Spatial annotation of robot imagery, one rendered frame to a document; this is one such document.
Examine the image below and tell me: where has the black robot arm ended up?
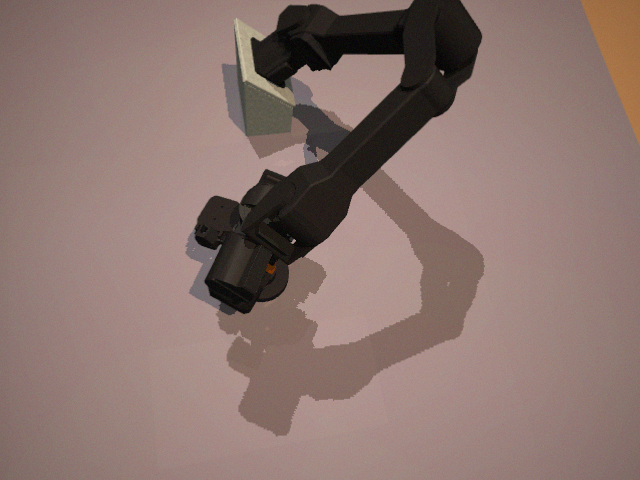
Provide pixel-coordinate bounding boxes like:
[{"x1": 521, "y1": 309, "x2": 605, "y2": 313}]
[{"x1": 195, "y1": 0, "x2": 482, "y2": 303}]

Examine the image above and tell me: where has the black stepped round pedestal with shaft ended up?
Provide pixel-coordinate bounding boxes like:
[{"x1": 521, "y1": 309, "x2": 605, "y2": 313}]
[{"x1": 256, "y1": 259, "x2": 289, "y2": 302}]

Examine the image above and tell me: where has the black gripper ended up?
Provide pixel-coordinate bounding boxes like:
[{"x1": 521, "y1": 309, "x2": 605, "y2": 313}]
[{"x1": 208, "y1": 223, "x2": 294, "y2": 314}]

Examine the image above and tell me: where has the orange knob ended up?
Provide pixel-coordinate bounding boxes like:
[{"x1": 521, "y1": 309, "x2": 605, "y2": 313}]
[{"x1": 266, "y1": 260, "x2": 277, "y2": 274}]

